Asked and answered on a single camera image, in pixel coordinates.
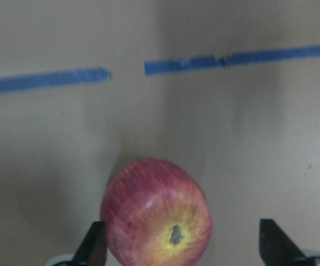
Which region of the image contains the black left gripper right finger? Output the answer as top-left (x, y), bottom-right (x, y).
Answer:
top-left (259, 219), bottom-right (315, 266)

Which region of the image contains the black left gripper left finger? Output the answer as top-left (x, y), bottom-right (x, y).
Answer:
top-left (71, 221), bottom-right (107, 265)

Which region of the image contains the red yellow apple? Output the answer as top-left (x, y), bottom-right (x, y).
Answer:
top-left (100, 158), bottom-right (213, 265)

